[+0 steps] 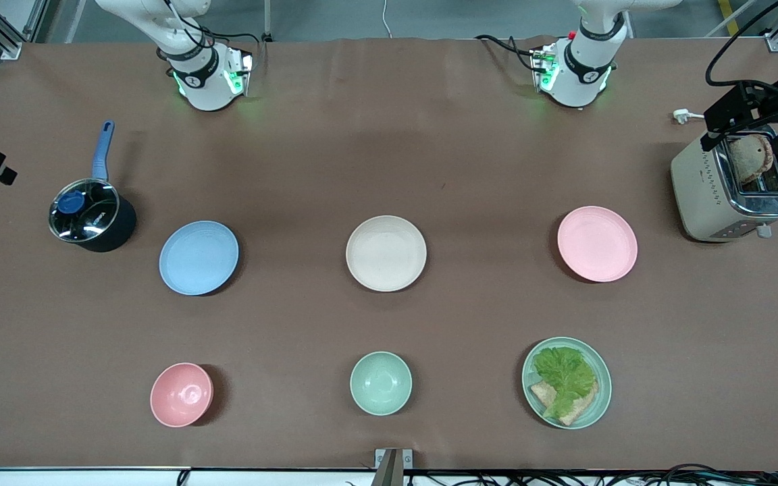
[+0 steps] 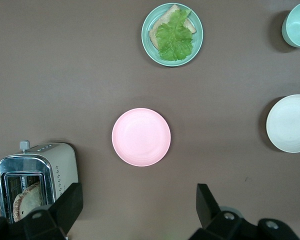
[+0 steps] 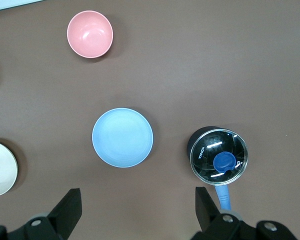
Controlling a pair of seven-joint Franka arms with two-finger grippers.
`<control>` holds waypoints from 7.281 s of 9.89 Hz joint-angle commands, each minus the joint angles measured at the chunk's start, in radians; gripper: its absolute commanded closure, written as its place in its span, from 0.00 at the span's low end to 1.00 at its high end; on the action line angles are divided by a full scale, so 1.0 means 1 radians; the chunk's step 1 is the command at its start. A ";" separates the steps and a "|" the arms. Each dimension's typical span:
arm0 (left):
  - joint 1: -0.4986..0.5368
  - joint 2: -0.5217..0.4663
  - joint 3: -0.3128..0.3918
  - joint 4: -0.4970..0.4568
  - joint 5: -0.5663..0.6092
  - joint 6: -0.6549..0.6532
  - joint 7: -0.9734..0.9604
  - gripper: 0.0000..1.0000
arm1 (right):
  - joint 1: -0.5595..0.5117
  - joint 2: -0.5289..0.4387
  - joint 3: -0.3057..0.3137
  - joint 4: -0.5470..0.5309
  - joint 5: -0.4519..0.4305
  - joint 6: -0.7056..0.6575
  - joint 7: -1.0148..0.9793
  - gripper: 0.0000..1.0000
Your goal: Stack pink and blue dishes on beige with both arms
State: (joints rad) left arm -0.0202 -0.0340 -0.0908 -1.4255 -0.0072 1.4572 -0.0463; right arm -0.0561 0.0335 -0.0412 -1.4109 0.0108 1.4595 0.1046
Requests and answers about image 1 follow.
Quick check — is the pink plate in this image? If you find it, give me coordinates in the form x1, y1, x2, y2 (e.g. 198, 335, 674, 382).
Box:
557, 206, 638, 283

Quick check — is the blue plate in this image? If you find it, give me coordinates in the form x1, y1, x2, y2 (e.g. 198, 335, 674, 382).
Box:
159, 221, 240, 296

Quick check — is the brown bread in toaster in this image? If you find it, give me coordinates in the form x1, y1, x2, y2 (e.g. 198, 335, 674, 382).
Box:
727, 134, 775, 185

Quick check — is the beige chrome toaster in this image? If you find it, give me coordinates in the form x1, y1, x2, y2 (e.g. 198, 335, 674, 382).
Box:
671, 120, 778, 242

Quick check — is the glass lid with blue knob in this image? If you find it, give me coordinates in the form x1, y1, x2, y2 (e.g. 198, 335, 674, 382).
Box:
49, 178, 122, 242

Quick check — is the dark blue saucepan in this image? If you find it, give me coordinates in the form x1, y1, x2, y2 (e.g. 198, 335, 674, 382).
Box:
49, 120, 138, 253

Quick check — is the pink bowl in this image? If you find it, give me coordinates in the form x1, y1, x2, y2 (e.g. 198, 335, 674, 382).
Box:
150, 362, 214, 428

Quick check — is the green lettuce leaf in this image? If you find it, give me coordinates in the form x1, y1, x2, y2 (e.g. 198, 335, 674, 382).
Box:
532, 346, 598, 419

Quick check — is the green plate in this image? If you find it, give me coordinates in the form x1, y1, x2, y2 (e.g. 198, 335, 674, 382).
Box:
522, 337, 613, 430

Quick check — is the brown toast slice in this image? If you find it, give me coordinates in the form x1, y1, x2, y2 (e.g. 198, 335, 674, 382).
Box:
551, 385, 600, 427
529, 380, 560, 410

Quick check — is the brown table mat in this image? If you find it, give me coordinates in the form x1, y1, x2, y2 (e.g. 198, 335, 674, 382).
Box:
0, 37, 778, 472

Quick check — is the beige plate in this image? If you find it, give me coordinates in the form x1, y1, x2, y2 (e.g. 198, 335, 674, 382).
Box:
346, 215, 427, 293

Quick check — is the green bowl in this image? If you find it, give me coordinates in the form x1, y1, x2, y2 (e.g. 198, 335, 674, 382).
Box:
350, 351, 413, 416

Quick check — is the left arm base black cable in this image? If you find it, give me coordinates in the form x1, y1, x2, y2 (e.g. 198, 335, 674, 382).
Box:
475, 34, 540, 72

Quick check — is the arm base black cable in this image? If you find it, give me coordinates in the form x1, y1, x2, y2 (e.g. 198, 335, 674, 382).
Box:
475, 34, 540, 72
197, 24, 263, 49

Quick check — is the right arm base black cable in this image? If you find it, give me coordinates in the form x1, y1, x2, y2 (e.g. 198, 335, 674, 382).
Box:
197, 24, 263, 49

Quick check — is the black cable bundle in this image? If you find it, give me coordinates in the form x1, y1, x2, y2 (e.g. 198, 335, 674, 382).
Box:
403, 462, 778, 486

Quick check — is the metal clamp bracket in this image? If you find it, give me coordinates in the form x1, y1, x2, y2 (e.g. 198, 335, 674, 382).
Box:
374, 448, 414, 486

